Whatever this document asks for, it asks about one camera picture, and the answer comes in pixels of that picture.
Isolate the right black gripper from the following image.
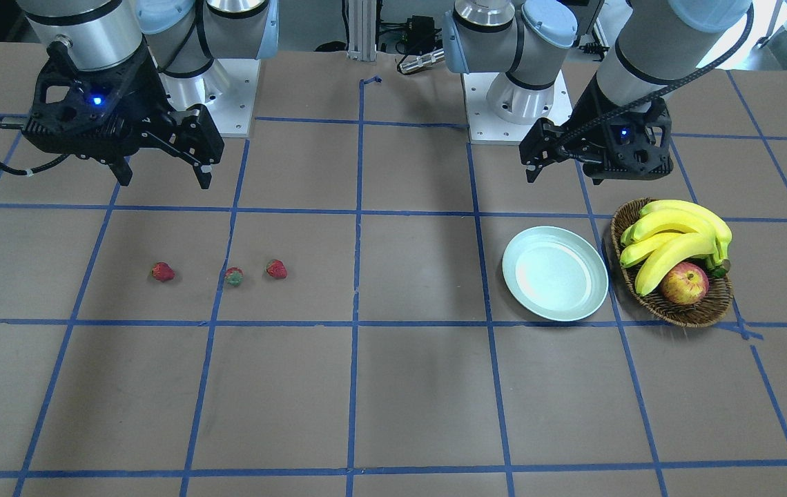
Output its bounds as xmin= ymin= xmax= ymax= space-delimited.
xmin=22 ymin=41 xmax=225 ymax=190

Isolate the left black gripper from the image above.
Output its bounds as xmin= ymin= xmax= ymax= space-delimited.
xmin=519 ymin=97 xmax=672 ymax=184

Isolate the greenish red strawberry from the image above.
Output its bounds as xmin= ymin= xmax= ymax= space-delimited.
xmin=223 ymin=266 xmax=244 ymax=287

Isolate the light green plate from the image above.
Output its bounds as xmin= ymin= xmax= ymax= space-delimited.
xmin=501 ymin=226 xmax=609 ymax=323

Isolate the silver cylinder connector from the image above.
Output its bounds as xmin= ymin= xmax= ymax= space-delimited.
xmin=396 ymin=48 xmax=446 ymax=76

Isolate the yellow banana bunch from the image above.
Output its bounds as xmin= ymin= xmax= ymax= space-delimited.
xmin=615 ymin=200 xmax=733 ymax=296

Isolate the red apple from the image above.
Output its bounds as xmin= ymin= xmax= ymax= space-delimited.
xmin=658 ymin=262 xmax=710 ymax=306

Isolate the brown wicker basket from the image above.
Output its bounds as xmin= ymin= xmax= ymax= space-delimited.
xmin=605 ymin=197 xmax=734 ymax=328

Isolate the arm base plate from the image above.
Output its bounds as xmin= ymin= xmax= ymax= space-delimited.
xmin=160 ymin=59 xmax=262 ymax=138
xmin=462 ymin=72 xmax=572 ymax=145

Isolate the aluminium frame post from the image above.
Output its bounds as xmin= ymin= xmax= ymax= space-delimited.
xmin=344 ymin=1 xmax=378 ymax=65

